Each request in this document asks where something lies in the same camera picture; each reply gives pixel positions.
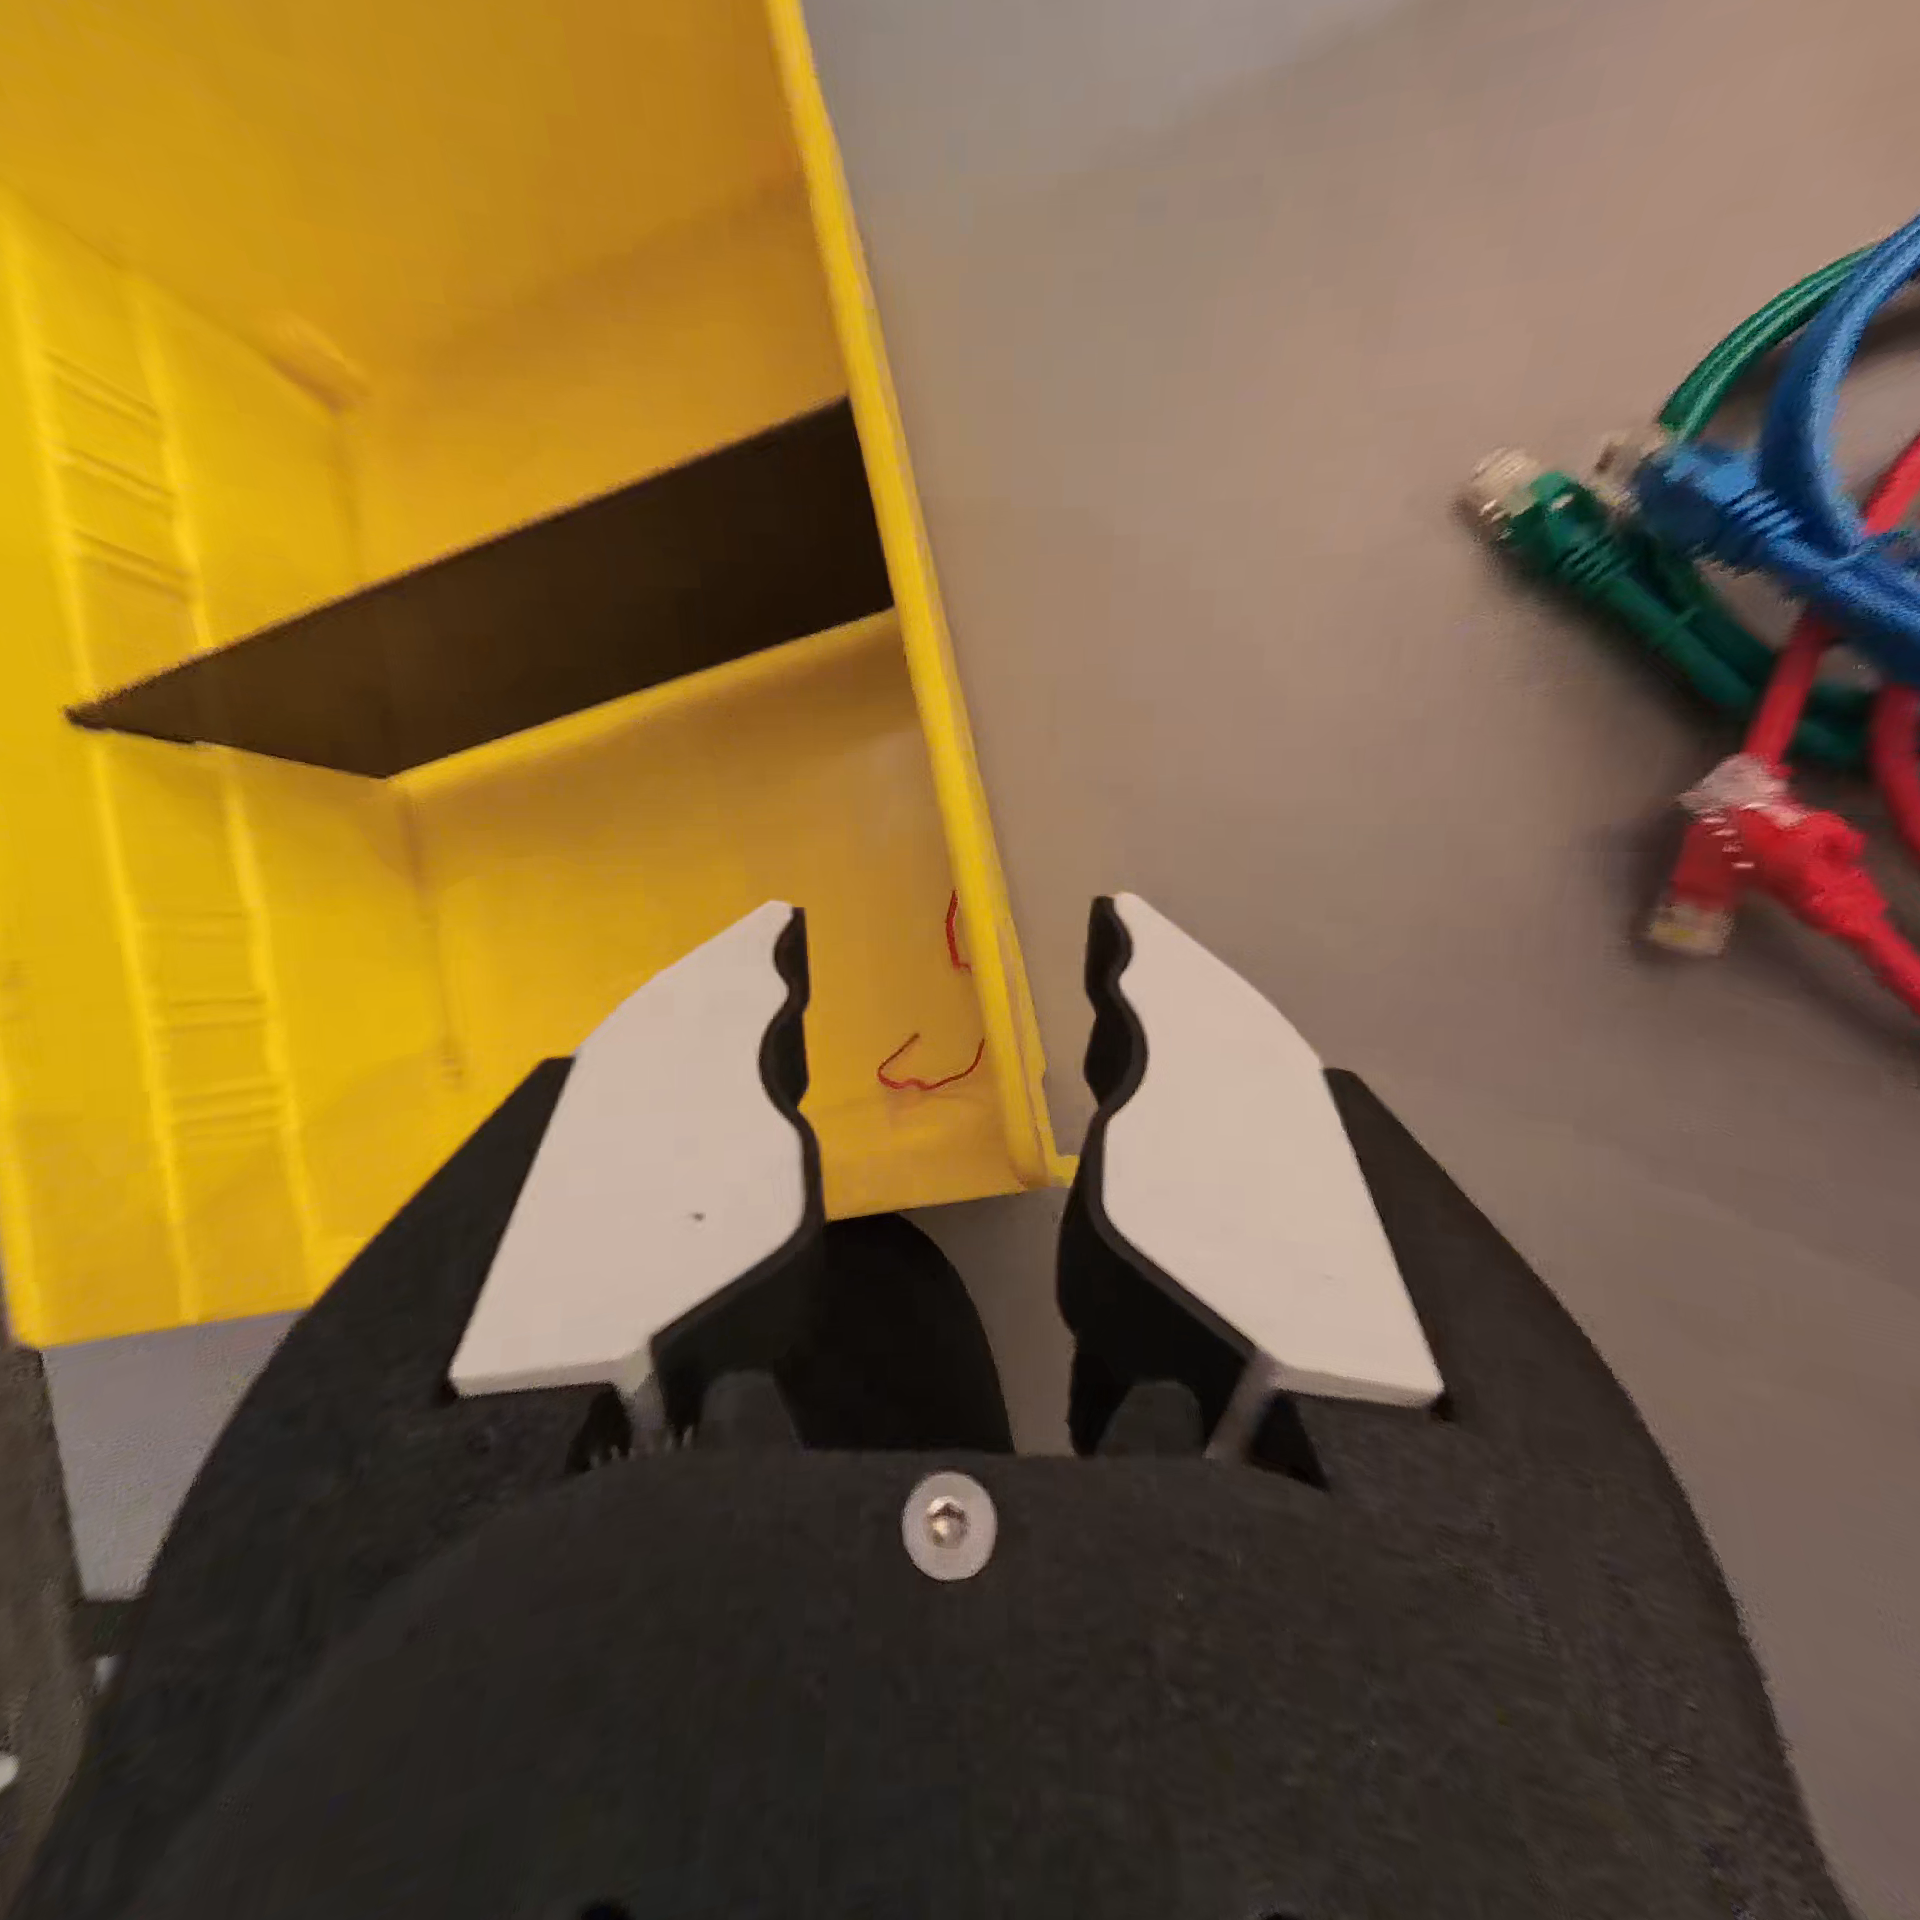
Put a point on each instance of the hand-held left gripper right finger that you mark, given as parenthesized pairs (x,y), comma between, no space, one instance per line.
(1260,1201)

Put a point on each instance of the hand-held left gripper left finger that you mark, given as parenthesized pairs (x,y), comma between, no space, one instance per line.
(645,1171)

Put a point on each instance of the yellow plastic bin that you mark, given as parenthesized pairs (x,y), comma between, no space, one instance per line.
(451,224)

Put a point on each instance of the thin red twist tie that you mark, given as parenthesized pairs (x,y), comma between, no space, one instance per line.
(948,1072)

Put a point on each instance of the black bin divider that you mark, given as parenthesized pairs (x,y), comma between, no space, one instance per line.
(523,629)

